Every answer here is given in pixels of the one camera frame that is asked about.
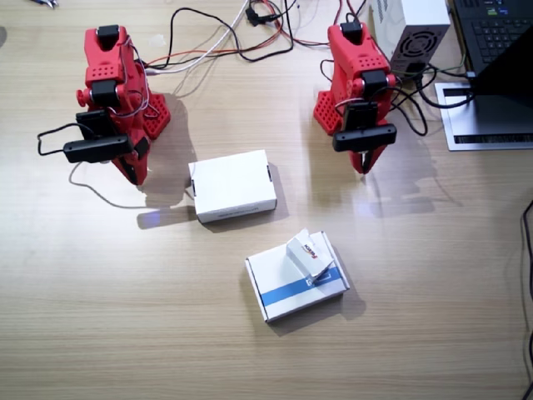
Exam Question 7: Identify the black tilted screen panel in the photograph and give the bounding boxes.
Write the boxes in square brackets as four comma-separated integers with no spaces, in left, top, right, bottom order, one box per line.
[470,24,533,139]

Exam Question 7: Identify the looped black webcam cable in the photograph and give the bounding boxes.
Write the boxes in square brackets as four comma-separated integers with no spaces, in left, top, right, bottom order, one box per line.
[36,123,95,158]

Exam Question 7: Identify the thin black cable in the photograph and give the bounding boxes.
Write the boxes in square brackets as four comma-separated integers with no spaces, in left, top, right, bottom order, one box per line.
[518,199,533,400]

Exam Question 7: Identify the bundle of cables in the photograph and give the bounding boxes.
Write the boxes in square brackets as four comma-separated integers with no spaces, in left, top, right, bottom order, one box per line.
[145,0,370,70]

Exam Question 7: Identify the black webcam with looped cable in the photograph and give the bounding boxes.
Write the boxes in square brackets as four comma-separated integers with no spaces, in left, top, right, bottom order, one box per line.
[62,108,135,164]

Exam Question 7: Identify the black cable connector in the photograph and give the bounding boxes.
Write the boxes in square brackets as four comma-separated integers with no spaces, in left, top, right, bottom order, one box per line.
[244,3,276,27]

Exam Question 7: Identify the black laptop keyboard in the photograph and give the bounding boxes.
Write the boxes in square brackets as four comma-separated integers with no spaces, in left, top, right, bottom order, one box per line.
[452,0,533,76]

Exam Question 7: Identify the white cable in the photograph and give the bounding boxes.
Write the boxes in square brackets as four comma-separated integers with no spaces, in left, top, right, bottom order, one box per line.
[145,0,251,76]

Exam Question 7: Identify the white box with blue stripe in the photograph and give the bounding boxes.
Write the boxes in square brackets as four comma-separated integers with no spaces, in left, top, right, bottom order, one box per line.
[244,231,351,324]

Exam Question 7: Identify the long black webcam cable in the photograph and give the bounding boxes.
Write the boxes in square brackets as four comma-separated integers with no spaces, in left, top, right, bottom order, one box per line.
[381,68,476,137]

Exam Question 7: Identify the plain white box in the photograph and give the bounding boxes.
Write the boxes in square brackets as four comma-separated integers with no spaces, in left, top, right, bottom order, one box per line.
[187,148,279,225]

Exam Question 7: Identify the black power cable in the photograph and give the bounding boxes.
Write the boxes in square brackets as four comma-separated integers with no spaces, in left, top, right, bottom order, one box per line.
[160,0,295,71]

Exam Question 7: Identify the white power supply with fan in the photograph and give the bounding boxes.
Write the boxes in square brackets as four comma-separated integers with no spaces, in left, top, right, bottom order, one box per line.
[368,0,452,78]

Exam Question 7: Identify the silver stand base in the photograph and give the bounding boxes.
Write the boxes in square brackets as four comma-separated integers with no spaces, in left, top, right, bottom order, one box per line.
[434,81,533,152]

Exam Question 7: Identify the small white carton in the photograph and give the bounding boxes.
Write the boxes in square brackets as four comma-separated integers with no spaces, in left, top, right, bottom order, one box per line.
[286,227,335,288]

